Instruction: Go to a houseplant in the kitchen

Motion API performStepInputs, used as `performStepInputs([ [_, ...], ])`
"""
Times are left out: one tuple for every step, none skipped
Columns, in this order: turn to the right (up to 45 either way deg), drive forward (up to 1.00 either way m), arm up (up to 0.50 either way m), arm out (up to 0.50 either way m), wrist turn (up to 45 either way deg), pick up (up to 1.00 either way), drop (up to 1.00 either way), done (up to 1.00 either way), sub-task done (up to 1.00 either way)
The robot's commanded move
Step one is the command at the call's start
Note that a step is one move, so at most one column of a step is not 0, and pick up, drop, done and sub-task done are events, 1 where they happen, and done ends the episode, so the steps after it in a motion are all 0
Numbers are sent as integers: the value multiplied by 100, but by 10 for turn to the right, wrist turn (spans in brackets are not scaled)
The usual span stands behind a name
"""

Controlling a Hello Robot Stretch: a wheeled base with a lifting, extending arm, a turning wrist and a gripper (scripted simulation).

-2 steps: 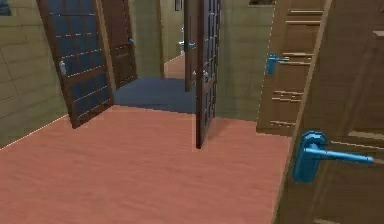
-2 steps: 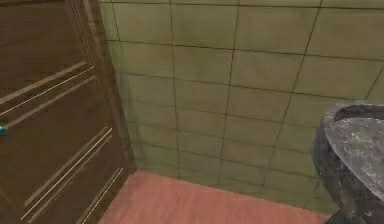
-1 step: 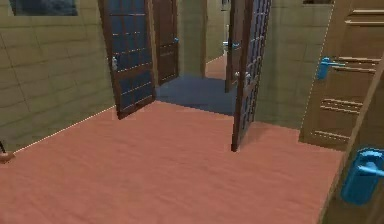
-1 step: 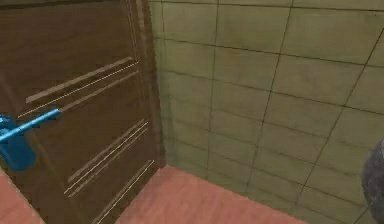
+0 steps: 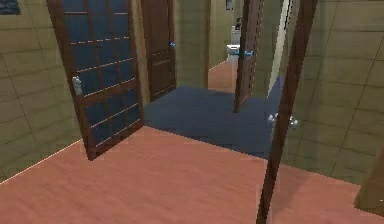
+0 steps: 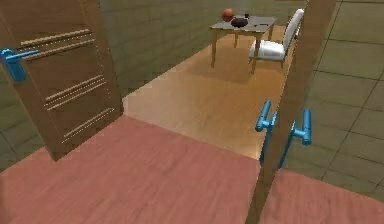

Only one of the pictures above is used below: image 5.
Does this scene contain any dark brown panelled door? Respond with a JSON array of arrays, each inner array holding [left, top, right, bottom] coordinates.
[[140, 0, 178, 103]]

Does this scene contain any brown open room door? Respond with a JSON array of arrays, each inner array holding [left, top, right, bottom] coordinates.
[[232, 0, 265, 114]]

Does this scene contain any white toilet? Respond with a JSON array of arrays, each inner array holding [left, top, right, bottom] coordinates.
[[226, 25, 242, 57]]

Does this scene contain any brown door seen edge-on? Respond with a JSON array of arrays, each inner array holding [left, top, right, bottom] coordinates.
[[255, 0, 319, 224]]

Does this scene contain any brown door with blue panes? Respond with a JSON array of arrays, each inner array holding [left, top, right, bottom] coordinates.
[[45, 0, 145, 162]]

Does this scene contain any brown wooden furniture corner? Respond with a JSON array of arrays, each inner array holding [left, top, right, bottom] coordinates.
[[353, 146, 384, 218]]

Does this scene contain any grey door handle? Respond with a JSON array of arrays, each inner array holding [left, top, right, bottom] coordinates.
[[71, 75, 83, 97]]

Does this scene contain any dark framed wall picture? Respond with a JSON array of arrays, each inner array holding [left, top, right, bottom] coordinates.
[[0, 0, 22, 16]]

